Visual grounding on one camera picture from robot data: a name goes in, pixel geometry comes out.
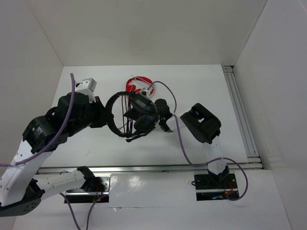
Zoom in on black headphone cable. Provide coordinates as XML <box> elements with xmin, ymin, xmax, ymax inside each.
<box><xmin>119</xmin><ymin>92</ymin><xmax>136</xmax><ymax>138</ymax></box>

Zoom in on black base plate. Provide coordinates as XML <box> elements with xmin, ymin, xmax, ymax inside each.
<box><xmin>64</xmin><ymin>173</ymin><xmax>111</xmax><ymax>204</ymax></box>
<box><xmin>191</xmin><ymin>173</ymin><xmax>239</xmax><ymax>201</ymax></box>

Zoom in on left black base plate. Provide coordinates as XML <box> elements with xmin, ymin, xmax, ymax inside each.
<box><xmin>64</xmin><ymin>173</ymin><xmax>111</xmax><ymax>204</ymax></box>

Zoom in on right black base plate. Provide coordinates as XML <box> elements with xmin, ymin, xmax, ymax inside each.
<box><xmin>191</xmin><ymin>173</ymin><xmax>239</xmax><ymax>201</ymax></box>

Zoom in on red headphones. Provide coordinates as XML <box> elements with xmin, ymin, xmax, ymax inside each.
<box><xmin>125</xmin><ymin>76</ymin><xmax>154</xmax><ymax>94</ymax></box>

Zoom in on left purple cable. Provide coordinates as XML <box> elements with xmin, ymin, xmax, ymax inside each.
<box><xmin>0</xmin><ymin>73</ymin><xmax>108</xmax><ymax>230</ymax></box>

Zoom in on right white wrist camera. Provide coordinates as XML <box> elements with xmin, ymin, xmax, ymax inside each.
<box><xmin>140</xmin><ymin>87</ymin><xmax>154</xmax><ymax>97</ymax></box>

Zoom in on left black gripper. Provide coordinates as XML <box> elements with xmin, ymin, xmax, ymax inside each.
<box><xmin>67</xmin><ymin>95</ymin><xmax>114</xmax><ymax>137</ymax></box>

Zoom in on aluminium rail right side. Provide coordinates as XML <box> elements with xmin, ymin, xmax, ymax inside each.
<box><xmin>222</xmin><ymin>66</ymin><xmax>264</xmax><ymax>170</ymax></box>

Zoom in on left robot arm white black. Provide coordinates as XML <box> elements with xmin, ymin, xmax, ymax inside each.
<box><xmin>0</xmin><ymin>92</ymin><xmax>110</xmax><ymax>217</ymax></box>

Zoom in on black headphones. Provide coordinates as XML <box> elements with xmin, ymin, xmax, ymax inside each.
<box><xmin>106</xmin><ymin>91</ymin><xmax>159</xmax><ymax>142</ymax></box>

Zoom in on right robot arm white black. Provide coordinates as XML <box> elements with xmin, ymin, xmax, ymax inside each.
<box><xmin>155</xmin><ymin>99</ymin><xmax>229</xmax><ymax>188</ymax></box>

